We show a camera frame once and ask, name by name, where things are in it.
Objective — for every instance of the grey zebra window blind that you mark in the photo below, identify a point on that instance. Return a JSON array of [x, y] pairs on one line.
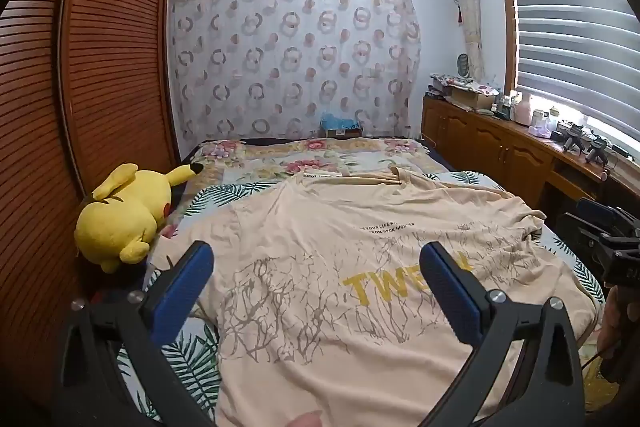
[[575, 32]]

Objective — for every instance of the open cardboard box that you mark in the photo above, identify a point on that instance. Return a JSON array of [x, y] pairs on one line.
[[470, 99]]

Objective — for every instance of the circle patterned sheer curtain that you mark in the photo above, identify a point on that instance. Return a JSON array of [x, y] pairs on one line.
[[295, 57]]

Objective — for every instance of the small brown cardboard box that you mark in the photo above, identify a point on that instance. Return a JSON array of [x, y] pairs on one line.
[[345, 133]]

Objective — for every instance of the pale plastic bag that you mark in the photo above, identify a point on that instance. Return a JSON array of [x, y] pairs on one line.
[[540, 124]]

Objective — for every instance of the palm leaf blanket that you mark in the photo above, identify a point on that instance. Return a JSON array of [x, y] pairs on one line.
[[200, 202]]

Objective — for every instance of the tied floral window curtain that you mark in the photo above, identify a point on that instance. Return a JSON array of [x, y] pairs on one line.
[[467, 7]]

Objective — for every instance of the long wooden cabinet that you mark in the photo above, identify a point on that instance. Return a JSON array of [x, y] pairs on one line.
[[495, 147]]

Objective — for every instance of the beige printed t-shirt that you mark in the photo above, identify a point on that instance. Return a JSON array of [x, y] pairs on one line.
[[310, 297]]

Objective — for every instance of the blue cloth bundle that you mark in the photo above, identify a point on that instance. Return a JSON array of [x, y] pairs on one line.
[[340, 121]]

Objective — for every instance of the floral blanket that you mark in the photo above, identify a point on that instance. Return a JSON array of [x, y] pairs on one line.
[[310, 154]]

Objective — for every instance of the person's right hand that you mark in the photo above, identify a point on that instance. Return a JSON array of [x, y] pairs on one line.
[[611, 327]]

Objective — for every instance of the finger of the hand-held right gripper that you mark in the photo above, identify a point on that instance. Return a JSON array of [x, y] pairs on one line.
[[595, 222]]

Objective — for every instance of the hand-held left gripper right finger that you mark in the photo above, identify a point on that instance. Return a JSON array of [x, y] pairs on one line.
[[450, 287]]

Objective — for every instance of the small round fan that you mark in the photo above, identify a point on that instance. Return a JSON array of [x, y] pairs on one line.
[[465, 66]]

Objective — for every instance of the pink jar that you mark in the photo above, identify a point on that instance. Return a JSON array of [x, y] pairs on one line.
[[523, 112]]

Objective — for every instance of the floral cloth bundle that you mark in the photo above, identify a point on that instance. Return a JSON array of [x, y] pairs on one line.
[[460, 82]]

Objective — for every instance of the black mini tripod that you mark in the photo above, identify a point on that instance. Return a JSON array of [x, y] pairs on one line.
[[596, 149], [572, 138]]

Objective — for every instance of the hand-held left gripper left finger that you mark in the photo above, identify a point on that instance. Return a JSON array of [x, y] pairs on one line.
[[182, 287]]

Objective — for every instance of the brown louvered wardrobe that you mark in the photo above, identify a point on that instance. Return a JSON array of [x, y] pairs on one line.
[[115, 57]]

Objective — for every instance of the yellow plush toy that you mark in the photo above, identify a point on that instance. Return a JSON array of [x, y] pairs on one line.
[[122, 217]]

